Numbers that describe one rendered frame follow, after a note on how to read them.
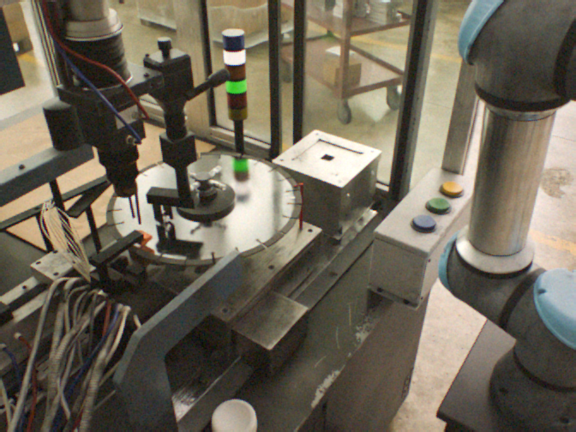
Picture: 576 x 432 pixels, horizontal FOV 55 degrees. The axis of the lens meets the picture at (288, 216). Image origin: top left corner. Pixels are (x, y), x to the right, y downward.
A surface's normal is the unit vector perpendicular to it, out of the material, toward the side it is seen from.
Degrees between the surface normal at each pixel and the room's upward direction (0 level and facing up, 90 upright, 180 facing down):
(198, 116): 90
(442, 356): 0
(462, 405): 0
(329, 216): 90
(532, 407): 73
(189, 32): 90
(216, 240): 0
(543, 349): 90
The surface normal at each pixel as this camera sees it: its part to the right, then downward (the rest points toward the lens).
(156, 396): 0.82, 0.34
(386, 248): -0.57, 0.49
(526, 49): -0.80, 0.40
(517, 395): -0.80, 0.07
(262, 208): 0.00, -0.80
